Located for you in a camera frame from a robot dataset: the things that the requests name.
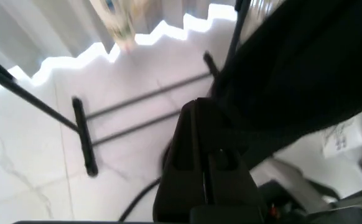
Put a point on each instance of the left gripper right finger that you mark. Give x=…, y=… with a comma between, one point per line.
x=234, y=196

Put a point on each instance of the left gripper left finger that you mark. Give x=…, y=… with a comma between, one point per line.
x=178, y=193

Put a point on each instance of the black garment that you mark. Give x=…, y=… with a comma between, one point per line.
x=293, y=77

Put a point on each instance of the black clothes rack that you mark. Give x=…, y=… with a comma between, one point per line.
x=84, y=140

